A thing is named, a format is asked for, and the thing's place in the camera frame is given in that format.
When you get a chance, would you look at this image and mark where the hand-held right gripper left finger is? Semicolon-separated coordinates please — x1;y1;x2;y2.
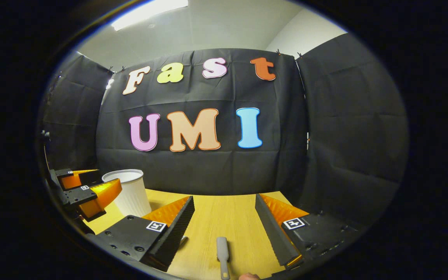
88;196;196;272

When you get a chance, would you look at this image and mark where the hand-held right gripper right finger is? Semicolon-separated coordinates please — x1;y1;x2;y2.
255;193;361;270

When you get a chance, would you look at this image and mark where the white ribbed garbage bin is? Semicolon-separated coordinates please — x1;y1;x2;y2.
102;169;152;218

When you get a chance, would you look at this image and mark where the small grey broom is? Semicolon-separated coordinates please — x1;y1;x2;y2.
216;236;231;280

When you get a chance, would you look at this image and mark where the ceiling light panel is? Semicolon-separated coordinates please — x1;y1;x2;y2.
111;0;189;32

